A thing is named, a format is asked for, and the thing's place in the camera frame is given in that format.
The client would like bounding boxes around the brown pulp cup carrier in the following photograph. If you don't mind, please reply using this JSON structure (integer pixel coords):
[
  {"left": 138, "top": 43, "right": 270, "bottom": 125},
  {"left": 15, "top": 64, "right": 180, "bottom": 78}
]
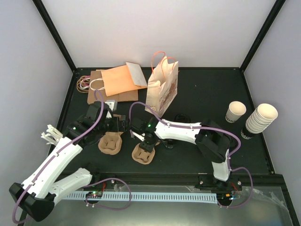
[{"left": 98, "top": 132, "right": 123, "bottom": 155}]

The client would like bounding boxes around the separated brown cup carrier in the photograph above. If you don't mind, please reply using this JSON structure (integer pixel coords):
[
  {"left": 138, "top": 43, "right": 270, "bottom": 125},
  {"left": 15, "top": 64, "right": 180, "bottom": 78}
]
[{"left": 132, "top": 144, "right": 156, "bottom": 165}]

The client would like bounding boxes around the black paper coffee cup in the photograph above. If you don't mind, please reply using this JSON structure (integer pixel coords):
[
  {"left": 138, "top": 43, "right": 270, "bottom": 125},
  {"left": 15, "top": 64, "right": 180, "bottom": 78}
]
[{"left": 174, "top": 113, "right": 191, "bottom": 123}]

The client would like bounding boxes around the printed white paper bag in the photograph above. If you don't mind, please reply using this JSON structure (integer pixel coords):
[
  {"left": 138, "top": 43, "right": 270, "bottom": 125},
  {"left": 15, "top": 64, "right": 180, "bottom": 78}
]
[{"left": 145, "top": 51, "right": 179, "bottom": 117}]

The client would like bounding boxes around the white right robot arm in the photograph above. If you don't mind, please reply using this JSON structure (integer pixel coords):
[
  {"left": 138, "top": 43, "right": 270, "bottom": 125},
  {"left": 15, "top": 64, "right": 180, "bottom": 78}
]
[{"left": 130, "top": 117, "right": 241, "bottom": 190}]

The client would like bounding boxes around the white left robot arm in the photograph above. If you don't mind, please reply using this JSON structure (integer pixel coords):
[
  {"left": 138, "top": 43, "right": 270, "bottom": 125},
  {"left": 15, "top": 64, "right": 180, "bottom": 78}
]
[{"left": 9, "top": 100, "right": 128, "bottom": 224}]

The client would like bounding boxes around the single paper coffee cup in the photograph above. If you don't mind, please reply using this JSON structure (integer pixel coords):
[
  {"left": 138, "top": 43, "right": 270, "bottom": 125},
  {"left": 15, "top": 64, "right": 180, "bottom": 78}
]
[{"left": 225, "top": 101, "right": 246, "bottom": 123}]

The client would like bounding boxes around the orange kraft paper bag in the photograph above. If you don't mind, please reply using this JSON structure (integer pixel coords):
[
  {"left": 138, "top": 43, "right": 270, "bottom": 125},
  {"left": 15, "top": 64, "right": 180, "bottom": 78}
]
[{"left": 101, "top": 62, "right": 148, "bottom": 97}]

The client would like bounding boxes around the brown kraft paper bag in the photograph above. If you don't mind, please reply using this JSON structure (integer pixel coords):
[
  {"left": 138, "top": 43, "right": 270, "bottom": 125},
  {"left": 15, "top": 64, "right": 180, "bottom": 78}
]
[{"left": 77, "top": 70, "right": 138, "bottom": 104}]

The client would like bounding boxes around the stack of paper cups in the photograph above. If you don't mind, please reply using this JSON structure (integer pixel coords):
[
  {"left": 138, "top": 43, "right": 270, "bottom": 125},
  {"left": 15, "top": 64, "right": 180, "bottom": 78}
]
[{"left": 241, "top": 103, "right": 278, "bottom": 139}]

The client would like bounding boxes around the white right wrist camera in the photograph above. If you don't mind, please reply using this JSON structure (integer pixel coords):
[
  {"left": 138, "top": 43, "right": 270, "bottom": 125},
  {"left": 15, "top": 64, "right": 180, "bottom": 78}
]
[{"left": 131, "top": 131, "right": 145, "bottom": 142}]

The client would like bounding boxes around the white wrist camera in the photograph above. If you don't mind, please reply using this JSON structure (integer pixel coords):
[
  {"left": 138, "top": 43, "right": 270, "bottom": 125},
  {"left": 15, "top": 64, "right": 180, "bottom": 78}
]
[
  {"left": 105, "top": 100, "right": 118, "bottom": 112},
  {"left": 131, "top": 131, "right": 145, "bottom": 142}
]

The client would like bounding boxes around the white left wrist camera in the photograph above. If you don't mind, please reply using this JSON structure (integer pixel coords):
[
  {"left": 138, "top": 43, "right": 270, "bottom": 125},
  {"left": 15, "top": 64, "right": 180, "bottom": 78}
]
[{"left": 105, "top": 100, "right": 118, "bottom": 112}]

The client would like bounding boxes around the white slotted cable rail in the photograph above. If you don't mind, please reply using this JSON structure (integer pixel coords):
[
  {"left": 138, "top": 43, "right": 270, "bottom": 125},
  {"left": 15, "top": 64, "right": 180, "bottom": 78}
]
[{"left": 63, "top": 191, "right": 218, "bottom": 204}]

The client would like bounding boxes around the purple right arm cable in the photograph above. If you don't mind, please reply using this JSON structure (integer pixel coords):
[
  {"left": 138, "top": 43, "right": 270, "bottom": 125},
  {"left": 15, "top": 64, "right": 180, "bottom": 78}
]
[{"left": 129, "top": 102, "right": 254, "bottom": 208}]

